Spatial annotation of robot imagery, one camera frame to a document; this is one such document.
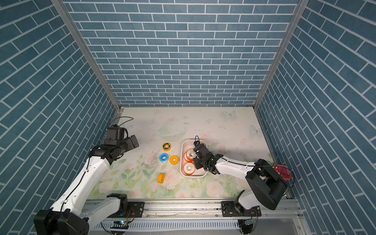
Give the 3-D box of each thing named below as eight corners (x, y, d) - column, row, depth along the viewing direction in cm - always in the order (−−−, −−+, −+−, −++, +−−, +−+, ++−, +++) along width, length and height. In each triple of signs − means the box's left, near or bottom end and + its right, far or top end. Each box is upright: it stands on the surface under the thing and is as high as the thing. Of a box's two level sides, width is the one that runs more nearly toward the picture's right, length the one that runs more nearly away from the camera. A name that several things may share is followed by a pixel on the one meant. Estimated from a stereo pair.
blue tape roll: (159, 163, 92) (158, 161, 91) (160, 154, 96) (160, 153, 94) (168, 163, 92) (167, 161, 91) (169, 154, 96) (168, 153, 94)
